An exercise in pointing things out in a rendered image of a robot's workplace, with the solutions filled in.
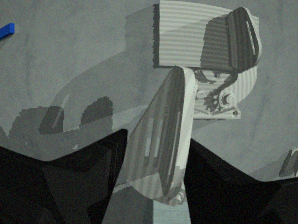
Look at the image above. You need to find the blue flat bar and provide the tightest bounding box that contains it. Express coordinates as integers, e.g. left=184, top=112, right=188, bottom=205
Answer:
left=0, top=23, right=15, bottom=39

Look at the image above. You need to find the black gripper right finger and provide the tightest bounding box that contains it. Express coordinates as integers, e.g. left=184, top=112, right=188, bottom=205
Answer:
left=184, top=137, right=298, bottom=224

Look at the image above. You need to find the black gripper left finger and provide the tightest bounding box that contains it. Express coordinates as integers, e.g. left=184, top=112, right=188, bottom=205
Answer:
left=0, top=128, right=128, bottom=224

